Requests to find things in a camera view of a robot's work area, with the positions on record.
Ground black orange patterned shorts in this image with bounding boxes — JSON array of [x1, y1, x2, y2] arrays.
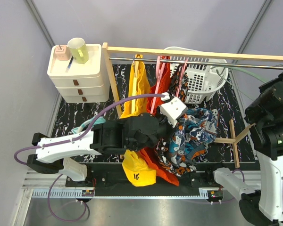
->
[[155, 65, 190, 177]]

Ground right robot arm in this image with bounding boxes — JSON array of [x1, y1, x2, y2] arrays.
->
[[213, 73, 283, 226]]

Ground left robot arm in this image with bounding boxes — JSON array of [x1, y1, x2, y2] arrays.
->
[[26, 113, 178, 182]]

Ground blue patterned shorts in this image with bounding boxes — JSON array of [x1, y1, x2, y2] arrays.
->
[[159, 108, 219, 177]]

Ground white laundry basket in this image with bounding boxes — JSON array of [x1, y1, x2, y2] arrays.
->
[[165, 47, 229, 105]]

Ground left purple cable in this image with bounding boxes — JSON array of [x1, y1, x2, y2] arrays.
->
[[13, 93, 172, 222]]

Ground green mug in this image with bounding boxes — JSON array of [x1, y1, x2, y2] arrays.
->
[[67, 38, 89, 64]]

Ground thin pink hanger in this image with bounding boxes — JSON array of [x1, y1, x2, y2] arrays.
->
[[175, 59, 188, 97]]

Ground wooden clothes rack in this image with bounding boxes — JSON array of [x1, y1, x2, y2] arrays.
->
[[102, 42, 283, 166]]

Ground blue pen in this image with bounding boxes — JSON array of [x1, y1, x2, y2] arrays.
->
[[66, 56, 74, 72]]

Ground teal headphones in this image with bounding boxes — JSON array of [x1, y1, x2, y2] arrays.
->
[[71, 116, 106, 134]]

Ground pink cube holder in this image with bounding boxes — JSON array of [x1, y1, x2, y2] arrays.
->
[[54, 45, 70, 61]]

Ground cream drawer unit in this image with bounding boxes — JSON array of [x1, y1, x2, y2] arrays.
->
[[47, 44, 110, 103]]

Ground mint green hanger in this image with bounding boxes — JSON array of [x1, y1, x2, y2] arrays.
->
[[210, 66, 267, 100]]

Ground yellow shorts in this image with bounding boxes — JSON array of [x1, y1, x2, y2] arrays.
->
[[120, 61, 156, 187]]

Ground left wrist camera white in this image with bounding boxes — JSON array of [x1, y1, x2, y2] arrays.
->
[[160, 97, 188, 128]]

